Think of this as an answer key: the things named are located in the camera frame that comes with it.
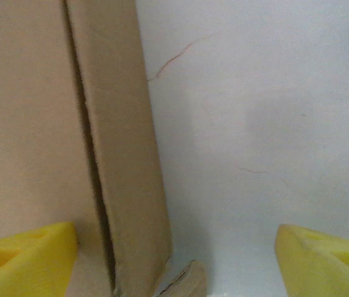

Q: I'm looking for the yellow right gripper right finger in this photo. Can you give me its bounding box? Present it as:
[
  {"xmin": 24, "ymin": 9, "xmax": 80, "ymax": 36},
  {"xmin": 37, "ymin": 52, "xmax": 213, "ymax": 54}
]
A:
[{"xmin": 274, "ymin": 223, "xmax": 349, "ymax": 297}]

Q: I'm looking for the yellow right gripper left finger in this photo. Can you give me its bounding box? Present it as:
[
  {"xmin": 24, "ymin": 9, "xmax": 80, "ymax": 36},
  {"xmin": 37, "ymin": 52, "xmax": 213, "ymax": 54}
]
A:
[{"xmin": 0, "ymin": 221, "xmax": 79, "ymax": 297}]

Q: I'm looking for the brown cardboard box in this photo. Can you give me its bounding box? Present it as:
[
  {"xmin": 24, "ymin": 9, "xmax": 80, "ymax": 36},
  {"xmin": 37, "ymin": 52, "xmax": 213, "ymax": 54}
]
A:
[{"xmin": 0, "ymin": 0, "xmax": 208, "ymax": 297}]

